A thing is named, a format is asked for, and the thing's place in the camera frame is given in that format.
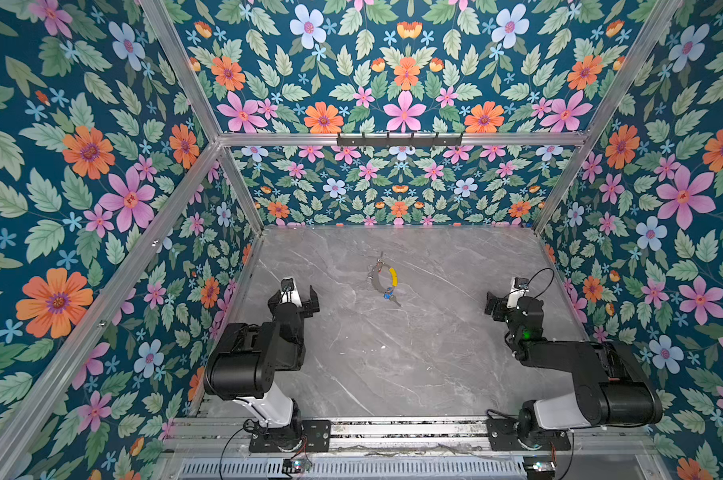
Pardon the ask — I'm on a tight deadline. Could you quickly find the right camera cable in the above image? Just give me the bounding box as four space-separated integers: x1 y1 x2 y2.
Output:
525 267 557 299

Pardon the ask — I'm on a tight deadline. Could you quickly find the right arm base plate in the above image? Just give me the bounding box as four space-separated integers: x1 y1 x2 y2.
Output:
485 417 573 451

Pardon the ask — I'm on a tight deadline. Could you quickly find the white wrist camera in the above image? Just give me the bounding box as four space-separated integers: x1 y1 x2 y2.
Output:
509 276 529 299
280 277 295 294

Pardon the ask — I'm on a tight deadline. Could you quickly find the right small circuit board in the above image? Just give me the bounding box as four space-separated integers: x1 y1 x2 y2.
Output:
523 459 557 480

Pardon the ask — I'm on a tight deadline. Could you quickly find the black hook rail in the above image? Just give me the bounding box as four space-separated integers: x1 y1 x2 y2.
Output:
335 132 463 149

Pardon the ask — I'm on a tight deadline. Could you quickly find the silver keyring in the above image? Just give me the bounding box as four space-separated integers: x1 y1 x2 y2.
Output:
367 263 391 295

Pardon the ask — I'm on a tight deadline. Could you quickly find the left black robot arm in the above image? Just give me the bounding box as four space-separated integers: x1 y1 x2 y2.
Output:
203 278 320 451

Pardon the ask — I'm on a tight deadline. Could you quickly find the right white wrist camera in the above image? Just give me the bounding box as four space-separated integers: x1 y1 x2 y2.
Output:
509 276 529 299

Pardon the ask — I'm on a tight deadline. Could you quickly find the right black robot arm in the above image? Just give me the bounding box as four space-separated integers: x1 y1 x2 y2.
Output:
485 289 663 448

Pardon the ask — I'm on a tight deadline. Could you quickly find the yellow capped key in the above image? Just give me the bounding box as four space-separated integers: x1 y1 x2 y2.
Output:
389 267 399 288

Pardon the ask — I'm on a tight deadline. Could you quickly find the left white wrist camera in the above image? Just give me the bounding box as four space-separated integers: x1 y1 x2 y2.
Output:
280 277 295 294

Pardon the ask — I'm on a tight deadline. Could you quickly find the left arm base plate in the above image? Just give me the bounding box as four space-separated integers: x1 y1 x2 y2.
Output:
248 420 332 454

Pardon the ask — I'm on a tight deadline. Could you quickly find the blue capped key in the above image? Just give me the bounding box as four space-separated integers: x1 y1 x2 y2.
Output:
383 287 401 307

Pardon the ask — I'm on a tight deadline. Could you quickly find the left small circuit board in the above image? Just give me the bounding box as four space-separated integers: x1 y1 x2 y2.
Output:
281 459 313 476

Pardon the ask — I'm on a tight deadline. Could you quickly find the aluminium front rail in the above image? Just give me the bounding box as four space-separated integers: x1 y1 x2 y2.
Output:
165 415 657 456

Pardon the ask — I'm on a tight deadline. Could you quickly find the small circuit board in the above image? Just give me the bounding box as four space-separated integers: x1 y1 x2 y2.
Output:
523 459 557 480
281 459 313 476

